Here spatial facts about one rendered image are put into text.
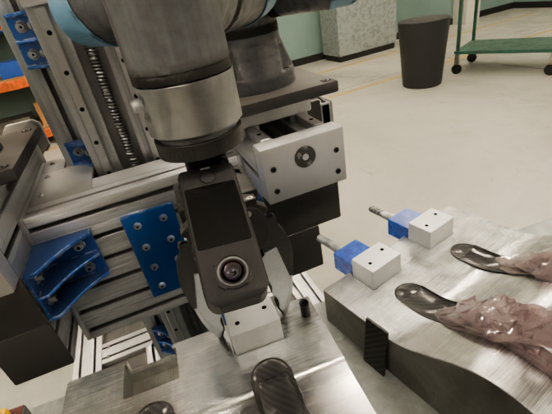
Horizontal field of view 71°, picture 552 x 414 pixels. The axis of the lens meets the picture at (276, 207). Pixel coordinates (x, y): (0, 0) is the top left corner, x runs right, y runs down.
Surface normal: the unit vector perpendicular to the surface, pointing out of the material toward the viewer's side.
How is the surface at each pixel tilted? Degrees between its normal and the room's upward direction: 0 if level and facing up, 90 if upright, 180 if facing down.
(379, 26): 90
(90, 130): 90
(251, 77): 72
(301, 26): 90
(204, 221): 32
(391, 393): 0
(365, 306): 0
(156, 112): 90
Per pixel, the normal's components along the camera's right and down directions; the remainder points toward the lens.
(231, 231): 0.06, -0.50
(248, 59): 0.00, 0.22
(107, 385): -0.16, -0.85
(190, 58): 0.44, 0.40
